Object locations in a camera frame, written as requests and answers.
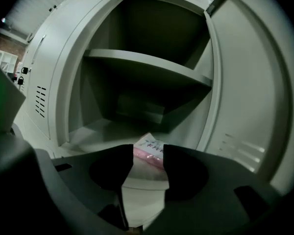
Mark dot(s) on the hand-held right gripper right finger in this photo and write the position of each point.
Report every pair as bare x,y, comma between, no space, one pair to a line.
210,192

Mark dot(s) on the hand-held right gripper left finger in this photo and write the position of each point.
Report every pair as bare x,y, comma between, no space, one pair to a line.
88,175

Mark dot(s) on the pink and white packet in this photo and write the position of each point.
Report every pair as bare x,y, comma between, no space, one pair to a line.
149,150

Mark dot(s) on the grey metal locker cabinet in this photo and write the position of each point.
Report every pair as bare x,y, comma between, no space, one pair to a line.
247,82

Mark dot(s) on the white shelf unit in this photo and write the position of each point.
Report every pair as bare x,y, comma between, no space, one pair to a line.
7,60

